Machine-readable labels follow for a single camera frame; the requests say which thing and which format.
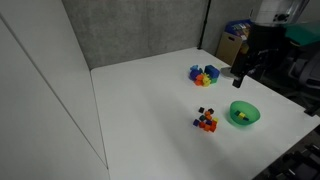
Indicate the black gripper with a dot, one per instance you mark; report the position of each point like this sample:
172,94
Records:
263,43

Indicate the small purple block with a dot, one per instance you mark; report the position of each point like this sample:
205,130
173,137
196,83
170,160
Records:
208,122
196,122

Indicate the small dark green block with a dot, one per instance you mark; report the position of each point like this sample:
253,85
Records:
236,113
202,118

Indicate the small yellow block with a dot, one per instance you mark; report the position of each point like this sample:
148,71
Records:
215,119
242,115

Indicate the small blue block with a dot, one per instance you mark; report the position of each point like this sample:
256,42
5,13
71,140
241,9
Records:
246,118

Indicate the small black block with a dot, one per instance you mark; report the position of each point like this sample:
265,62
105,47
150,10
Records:
210,110
201,109

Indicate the small orange block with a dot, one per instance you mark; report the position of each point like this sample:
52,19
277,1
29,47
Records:
207,113
202,124
209,117
207,127

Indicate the small red block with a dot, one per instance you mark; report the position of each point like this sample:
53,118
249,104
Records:
213,124
212,128

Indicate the grey metal mounting plate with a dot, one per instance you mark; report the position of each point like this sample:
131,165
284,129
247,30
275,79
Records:
226,71

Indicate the green toy piece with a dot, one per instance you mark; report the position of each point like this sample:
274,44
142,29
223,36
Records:
214,80

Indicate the brown cardboard box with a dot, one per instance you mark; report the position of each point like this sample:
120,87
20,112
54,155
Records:
228,46

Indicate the green plastic bowl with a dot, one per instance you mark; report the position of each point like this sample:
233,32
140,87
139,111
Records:
245,113

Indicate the yellow toy piece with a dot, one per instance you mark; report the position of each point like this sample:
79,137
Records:
206,80

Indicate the orange toy piece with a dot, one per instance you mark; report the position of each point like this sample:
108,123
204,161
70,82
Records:
199,79

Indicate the purple toy piece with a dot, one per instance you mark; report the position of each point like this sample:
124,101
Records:
194,74

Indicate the light blue toy piece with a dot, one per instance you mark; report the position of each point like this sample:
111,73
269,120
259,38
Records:
194,67

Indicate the black office chair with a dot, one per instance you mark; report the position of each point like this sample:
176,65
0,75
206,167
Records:
305,71

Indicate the black stand pole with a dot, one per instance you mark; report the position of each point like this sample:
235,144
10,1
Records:
204,23

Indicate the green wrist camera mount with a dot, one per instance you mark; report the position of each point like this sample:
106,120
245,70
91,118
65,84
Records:
303,33

